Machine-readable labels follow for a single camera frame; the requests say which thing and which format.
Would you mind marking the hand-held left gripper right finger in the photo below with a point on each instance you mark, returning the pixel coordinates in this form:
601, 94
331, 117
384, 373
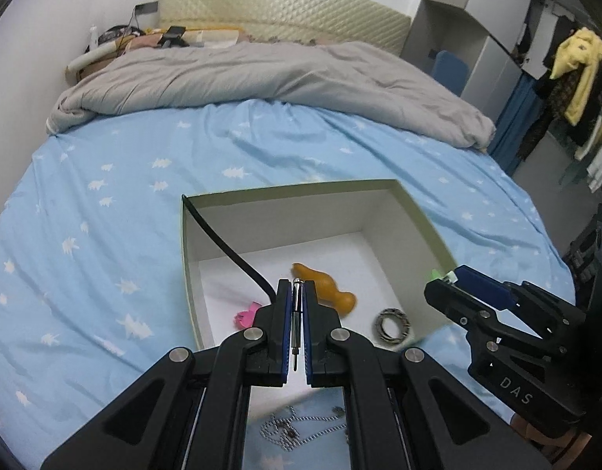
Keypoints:
308, 333

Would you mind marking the blue chair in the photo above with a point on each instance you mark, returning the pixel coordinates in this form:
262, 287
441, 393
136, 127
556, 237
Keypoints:
450, 73

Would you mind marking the grey wardrobe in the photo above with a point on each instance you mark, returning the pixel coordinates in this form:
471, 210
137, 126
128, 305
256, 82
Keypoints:
482, 34

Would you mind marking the white bottle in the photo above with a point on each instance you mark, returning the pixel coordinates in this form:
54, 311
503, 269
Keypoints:
92, 38

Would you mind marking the pink flower hair clip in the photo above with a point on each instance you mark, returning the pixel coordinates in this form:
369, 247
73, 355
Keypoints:
246, 316

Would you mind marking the green cardboard box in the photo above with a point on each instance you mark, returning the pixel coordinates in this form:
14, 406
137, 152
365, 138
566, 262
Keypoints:
218, 235

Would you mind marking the grey duvet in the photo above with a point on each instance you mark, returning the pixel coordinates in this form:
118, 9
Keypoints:
257, 78

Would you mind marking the yellow fleece jacket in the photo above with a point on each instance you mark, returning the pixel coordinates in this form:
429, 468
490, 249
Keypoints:
582, 63

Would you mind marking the wooden gourd ornament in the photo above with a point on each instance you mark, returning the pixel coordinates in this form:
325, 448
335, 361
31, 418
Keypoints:
325, 286

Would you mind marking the blue tree print bed sheet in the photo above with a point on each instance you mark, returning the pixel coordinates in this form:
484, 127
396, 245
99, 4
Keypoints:
110, 235

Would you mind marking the black patterned bangle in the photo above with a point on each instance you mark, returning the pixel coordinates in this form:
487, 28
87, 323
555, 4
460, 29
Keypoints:
391, 327

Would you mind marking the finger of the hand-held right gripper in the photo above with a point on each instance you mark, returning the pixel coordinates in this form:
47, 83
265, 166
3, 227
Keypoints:
452, 301
482, 284

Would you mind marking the cream quilted headboard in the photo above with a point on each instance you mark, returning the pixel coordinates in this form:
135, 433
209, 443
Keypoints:
291, 5

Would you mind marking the silver metal pendant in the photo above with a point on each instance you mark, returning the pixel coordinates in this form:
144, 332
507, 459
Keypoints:
296, 323

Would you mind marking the black hair stick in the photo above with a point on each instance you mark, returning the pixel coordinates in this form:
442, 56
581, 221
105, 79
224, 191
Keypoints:
222, 245

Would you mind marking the black wall socket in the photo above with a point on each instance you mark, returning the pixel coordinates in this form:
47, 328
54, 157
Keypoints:
147, 7

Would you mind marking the row of hanging clothes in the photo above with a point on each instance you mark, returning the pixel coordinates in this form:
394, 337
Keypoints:
594, 142

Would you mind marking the blue curtain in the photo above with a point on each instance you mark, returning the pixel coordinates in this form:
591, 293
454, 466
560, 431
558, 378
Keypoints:
514, 127

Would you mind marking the black device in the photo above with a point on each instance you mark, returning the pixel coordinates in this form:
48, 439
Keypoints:
173, 36

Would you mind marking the white paper roll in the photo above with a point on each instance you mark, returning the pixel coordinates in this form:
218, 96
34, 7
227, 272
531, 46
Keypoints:
88, 58

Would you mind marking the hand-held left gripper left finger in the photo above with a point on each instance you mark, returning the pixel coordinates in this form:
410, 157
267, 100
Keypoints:
281, 333

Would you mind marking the person's right hand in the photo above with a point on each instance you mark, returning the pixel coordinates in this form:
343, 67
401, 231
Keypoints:
536, 438

